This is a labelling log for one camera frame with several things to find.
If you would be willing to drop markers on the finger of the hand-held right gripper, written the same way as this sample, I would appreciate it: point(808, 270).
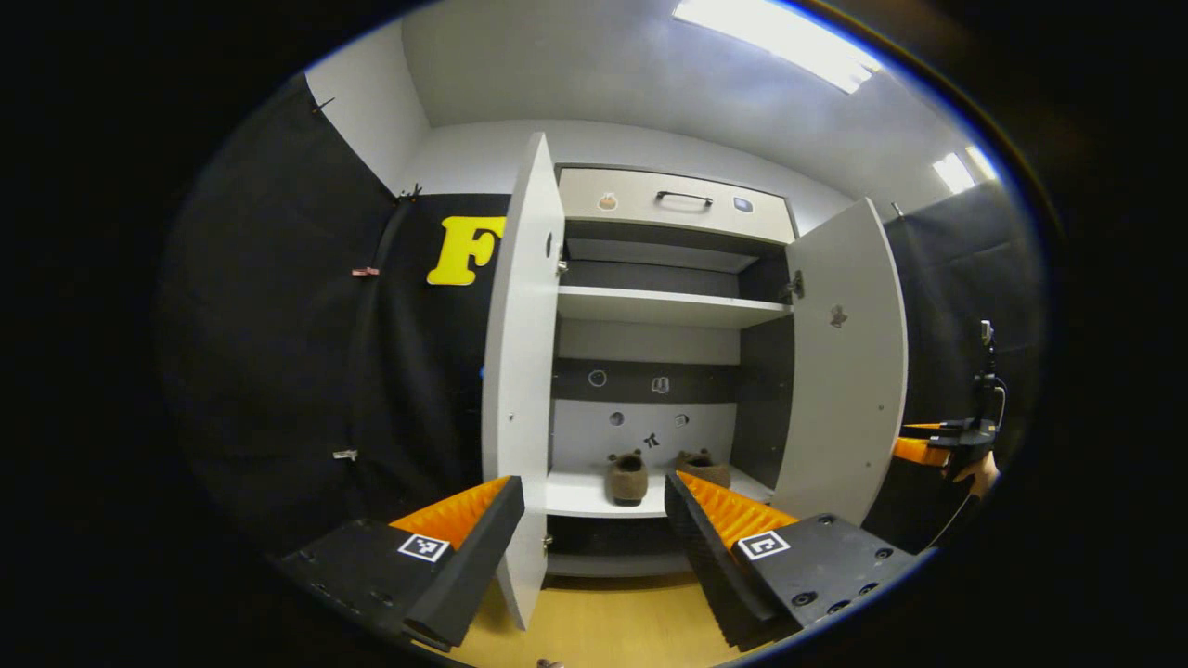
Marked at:
point(923, 430)
point(919, 452)

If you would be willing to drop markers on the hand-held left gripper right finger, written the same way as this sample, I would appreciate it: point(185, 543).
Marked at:
point(705, 566)

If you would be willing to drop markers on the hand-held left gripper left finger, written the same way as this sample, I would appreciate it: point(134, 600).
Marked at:
point(483, 557)

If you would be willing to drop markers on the white cabinet door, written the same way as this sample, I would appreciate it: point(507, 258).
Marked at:
point(845, 390)
point(520, 371)

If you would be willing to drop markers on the brown fuzzy shoe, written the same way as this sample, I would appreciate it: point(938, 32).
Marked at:
point(705, 464)
point(627, 481)

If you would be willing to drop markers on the white shoe cabinet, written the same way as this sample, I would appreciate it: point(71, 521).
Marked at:
point(650, 343)

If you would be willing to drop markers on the white cabinet shelf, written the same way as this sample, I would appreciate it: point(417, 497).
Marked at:
point(580, 492)
point(668, 306)

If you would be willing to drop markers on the white cabinet drawer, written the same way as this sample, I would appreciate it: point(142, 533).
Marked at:
point(640, 218)

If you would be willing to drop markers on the small ceiling light panel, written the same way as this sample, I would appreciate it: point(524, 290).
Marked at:
point(982, 162)
point(951, 173)

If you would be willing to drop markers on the black cloth clip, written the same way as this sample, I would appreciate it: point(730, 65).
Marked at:
point(408, 195)
point(322, 105)

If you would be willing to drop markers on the large ceiling light panel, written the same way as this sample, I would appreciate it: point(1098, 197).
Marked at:
point(780, 42)

